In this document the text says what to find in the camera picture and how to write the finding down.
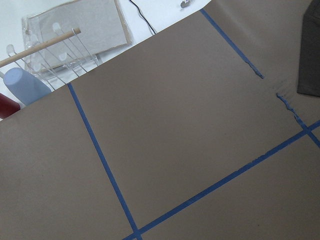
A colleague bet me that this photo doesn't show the dark brown t-shirt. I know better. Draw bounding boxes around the dark brown t-shirt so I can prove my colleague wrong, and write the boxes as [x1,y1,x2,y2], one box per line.
[297,0,320,97]

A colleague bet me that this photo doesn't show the brown paper table cover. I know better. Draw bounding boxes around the brown paper table cover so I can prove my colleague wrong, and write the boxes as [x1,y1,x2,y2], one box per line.
[0,0,320,240]

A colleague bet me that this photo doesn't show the grey cardboard sheet in sleeve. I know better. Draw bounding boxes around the grey cardboard sheet in sleeve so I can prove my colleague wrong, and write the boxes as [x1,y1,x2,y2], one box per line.
[22,0,132,68]

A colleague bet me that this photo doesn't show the clear acrylic rack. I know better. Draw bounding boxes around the clear acrylic rack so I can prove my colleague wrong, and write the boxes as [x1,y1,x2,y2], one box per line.
[0,13,103,90]

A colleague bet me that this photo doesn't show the light blue plastic cup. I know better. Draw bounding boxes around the light blue plastic cup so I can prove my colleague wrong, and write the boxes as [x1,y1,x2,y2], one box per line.
[3,67,52,106]

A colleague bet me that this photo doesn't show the wooden dowel stick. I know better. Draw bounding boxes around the wooden dowel stick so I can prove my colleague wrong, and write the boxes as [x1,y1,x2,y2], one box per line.
[0,27,81,68]

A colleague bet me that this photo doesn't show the black cable on white table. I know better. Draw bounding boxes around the black cable on white table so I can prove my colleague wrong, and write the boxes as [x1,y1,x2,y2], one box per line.
[128,0,158,35]

